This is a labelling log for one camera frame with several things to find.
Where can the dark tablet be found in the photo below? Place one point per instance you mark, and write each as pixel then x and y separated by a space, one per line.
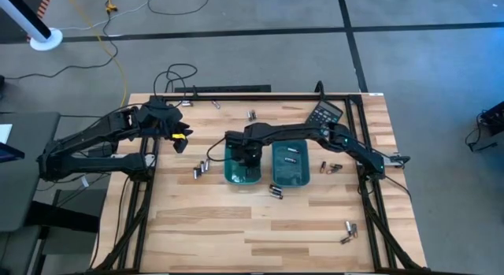
pixel 10 153

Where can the black desk calculator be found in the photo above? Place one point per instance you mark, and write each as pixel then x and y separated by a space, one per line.
pixel 325 111

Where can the black equipment box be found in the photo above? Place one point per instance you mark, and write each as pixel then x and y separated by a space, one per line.
pixel 494 117

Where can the bright teal plastic bin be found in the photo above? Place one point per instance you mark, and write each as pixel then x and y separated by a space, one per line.
pixel 236 176

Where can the grey desk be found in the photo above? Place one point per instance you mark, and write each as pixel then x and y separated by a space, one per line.
pixel 31 180

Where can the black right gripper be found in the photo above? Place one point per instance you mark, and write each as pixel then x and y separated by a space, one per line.
pixel 248 153

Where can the black aluminium table frame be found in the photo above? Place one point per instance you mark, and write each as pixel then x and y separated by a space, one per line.
pixel 256 97

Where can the white floor stand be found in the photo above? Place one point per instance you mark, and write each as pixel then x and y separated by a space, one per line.
pixel 46 40

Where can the dusty blue-teal plastic bin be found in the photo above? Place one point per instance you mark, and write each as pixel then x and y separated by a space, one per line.
pixel 291 176

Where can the white paper sheet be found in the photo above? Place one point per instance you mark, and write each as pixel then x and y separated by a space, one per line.
pixel 4 133

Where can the grey cabinet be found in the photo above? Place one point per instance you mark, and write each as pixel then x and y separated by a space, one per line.
pixel 15 251

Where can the black power strip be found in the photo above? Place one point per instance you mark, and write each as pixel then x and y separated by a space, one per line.
pixel 222 88

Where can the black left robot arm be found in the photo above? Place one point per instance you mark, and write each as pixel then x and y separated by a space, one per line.
pixel 90 162

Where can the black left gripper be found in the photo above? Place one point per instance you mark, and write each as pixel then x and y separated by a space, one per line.
pixel 157 117

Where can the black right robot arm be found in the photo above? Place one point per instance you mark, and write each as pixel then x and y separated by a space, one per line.
pixel 291 132

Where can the black desk base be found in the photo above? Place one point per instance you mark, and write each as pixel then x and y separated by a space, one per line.
pixel 59 218

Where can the black camera bracket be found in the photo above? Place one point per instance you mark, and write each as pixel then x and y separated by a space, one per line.
pixel 319 90

